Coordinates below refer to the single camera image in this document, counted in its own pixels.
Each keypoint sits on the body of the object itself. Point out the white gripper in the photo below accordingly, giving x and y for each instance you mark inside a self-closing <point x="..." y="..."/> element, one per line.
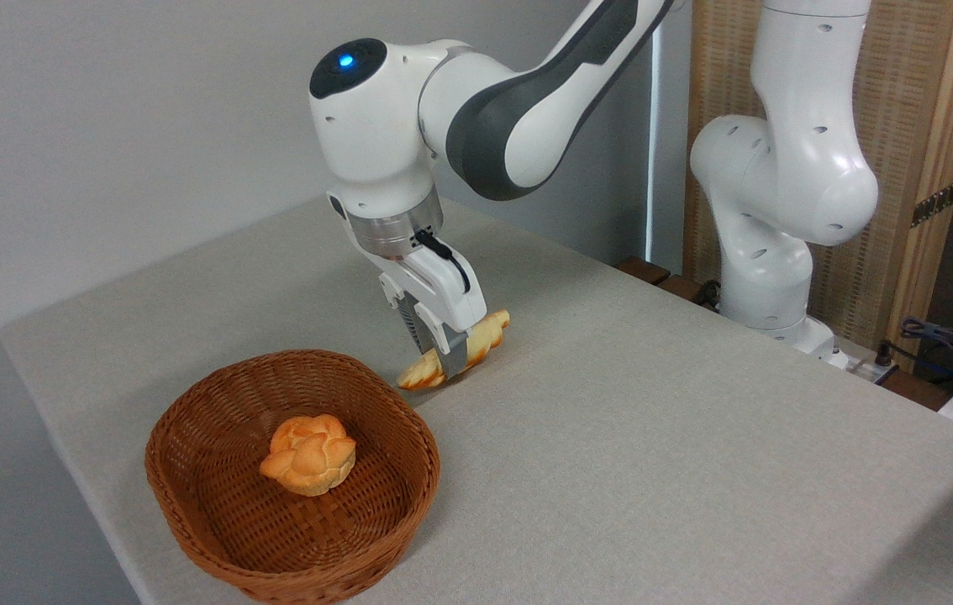
<point x="443" y="290"/>

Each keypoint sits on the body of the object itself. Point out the long golden bread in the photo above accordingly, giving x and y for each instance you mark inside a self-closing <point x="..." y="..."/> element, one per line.
<point x="489" y="333"/>

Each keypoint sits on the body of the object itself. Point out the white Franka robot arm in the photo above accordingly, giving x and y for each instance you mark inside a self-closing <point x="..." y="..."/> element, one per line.
<point x="787" y="168"/>

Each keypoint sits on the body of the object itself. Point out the round golden bread roll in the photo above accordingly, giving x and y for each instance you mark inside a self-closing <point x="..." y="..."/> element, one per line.
<point x="310" y="454"/>

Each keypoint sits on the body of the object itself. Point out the brown wicker basket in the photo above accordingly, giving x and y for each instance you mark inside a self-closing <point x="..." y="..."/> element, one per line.
<point x="224" y="521"/>

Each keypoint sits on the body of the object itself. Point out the dark metal screen hinge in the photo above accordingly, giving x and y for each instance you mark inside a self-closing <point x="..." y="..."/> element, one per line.
<point x="936" y="202"/>

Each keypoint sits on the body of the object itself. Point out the wooden woven folding screen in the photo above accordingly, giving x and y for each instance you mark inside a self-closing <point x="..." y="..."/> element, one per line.
<point x="913" y="92"/>

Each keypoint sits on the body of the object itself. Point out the white vertical wall trim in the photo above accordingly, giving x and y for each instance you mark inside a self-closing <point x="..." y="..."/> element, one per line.
<point x="654" y="126"/>

